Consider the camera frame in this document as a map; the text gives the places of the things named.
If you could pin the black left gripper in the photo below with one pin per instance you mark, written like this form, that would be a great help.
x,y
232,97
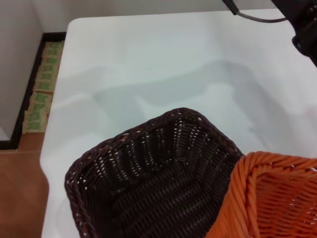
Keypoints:
x,y
294,11

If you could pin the orange wicker basket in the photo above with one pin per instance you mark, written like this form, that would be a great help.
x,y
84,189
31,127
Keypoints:
x,y
272,193

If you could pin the dark brown wicker basket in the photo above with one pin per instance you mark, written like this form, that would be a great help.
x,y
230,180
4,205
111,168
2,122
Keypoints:
x,y
148,186

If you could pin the tan green printed packet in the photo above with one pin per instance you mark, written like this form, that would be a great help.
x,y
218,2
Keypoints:
x,y
38,108
46,76
44,86
48,68
54,50
50,61
40,98
34,122

